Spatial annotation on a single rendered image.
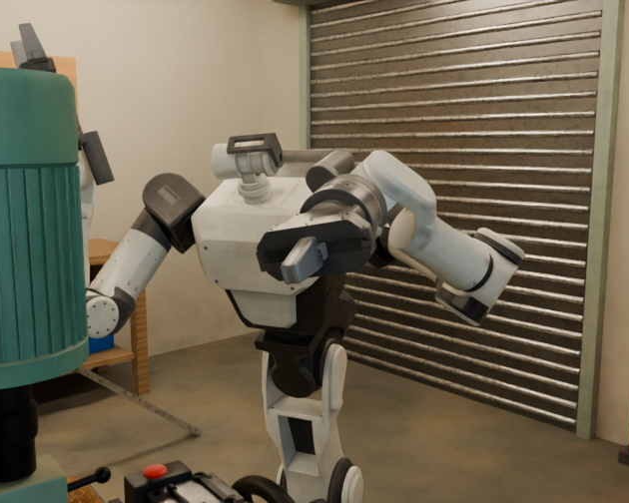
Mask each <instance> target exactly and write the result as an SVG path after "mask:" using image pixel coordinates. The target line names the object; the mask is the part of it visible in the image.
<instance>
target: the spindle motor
mask: <svg viewBox="0 0 629 503"><path fill-rule="evenodd" d="M78 162H79V151H78V132H77V114H76V95H75V88H74V86H73V85H72V83H71V81H70V79H69V78H68V76H66V75H62V74H58V73H52V72H45V71H37V70H27V69H16V68H2V67H0V389H3V388H10V387H16V386H22V385H27V384H31V383H36V382H40V381H44V380H47V379H51V378H54V377H57V376H60V375H62V374H65V373H67V372H70V371H72V370H74V369H76V368H77V367H79V366H81V365H82V364H83V363H85V362H86V361H87V359H88V358H89V337H88V333H87V332H88V321H87V303H86V285H85V266H84V248H83V229H82V210H81V192H80V173H79V166H76V165H77V164H78Z"/></svg>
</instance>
